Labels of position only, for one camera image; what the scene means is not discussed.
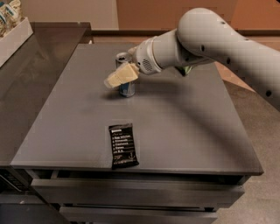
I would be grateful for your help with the grey drawer cabinet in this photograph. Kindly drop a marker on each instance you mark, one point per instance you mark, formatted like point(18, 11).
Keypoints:
point(184, 128)

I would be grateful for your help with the lower grey drawer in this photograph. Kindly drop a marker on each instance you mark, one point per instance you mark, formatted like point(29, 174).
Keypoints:
point(135, 216)

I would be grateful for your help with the silver blue Red Bull can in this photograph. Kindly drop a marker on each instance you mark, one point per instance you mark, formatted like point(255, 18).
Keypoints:
point(127, 89)

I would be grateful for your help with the dark side counter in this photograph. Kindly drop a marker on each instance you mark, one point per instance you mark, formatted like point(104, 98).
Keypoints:
point(27, 79)

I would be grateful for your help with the green chip bag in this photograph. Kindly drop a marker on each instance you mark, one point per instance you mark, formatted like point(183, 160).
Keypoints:
point(184, 70)

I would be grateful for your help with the grey drawer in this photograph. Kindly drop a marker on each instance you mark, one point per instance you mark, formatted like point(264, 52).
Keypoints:
point(135, 216)
point(137, 193)

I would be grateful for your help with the white box of snacks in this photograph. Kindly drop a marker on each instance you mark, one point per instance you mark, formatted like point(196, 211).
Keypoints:
point(15, 29)

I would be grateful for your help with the upper grey drawer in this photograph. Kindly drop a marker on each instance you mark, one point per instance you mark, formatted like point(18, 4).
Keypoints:
point(137, 193)

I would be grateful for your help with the black snack bar wrapper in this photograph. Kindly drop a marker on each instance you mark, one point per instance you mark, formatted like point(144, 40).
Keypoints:
point(123, 146)

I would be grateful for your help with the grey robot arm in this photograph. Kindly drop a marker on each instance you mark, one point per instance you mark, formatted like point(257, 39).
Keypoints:
point(203, 37)

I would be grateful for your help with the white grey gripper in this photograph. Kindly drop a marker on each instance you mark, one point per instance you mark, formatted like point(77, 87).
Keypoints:
point(144, 60)

